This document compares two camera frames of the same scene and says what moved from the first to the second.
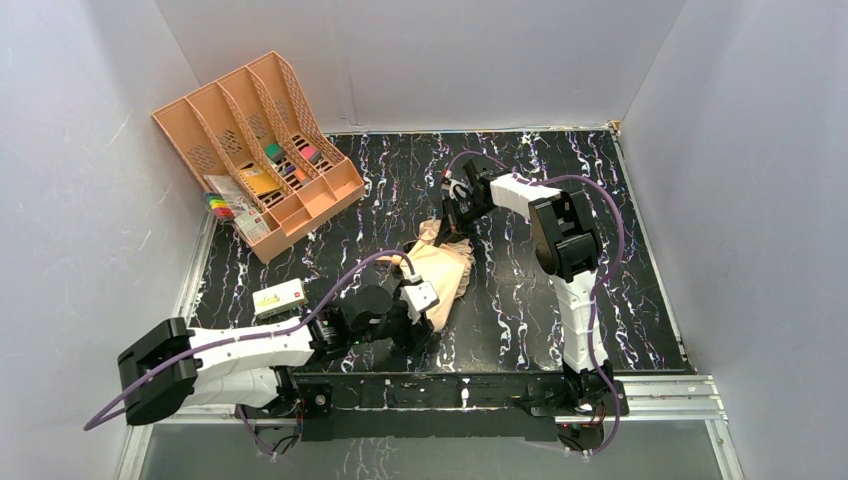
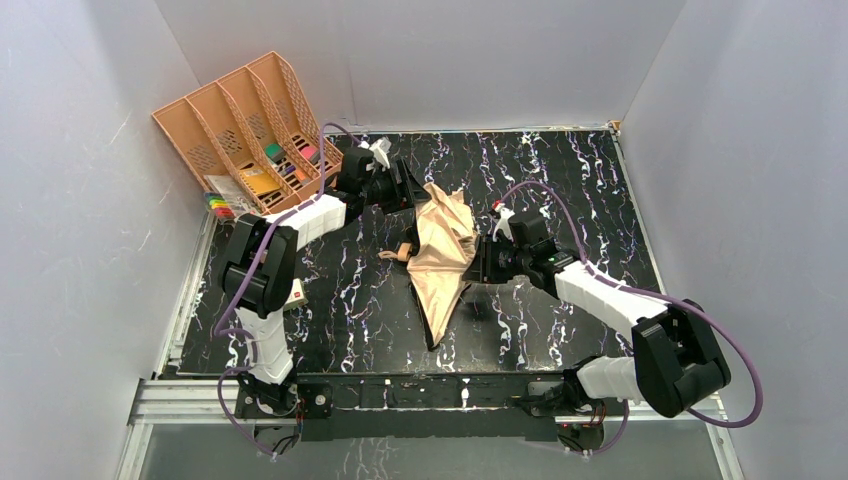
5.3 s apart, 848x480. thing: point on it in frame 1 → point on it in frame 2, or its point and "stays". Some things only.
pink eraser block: (312, 154) stays
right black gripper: (460, 208) → (485, 266)
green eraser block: (275, 152) stays
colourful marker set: (219, 205) stays
